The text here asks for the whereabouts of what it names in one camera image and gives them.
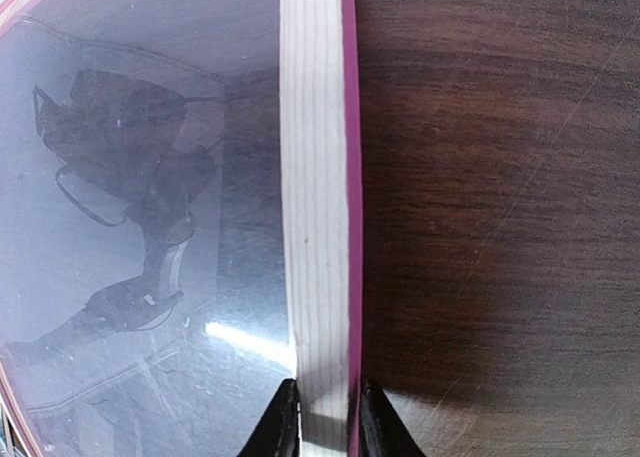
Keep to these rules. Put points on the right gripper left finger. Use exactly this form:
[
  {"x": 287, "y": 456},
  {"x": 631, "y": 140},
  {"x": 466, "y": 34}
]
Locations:
[{"x": 277, "y": 432}]

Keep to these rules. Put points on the clear acrylic sheet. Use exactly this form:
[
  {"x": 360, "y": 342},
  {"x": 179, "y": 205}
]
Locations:
[{"x": 143, "y": 296}]

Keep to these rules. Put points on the pink wooden picture frame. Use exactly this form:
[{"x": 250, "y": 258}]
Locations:
[{"x": 321, "y": 216}]

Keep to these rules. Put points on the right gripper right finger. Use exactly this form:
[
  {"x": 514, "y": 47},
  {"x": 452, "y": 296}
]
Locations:
[{"x": 382, "y": 432}]

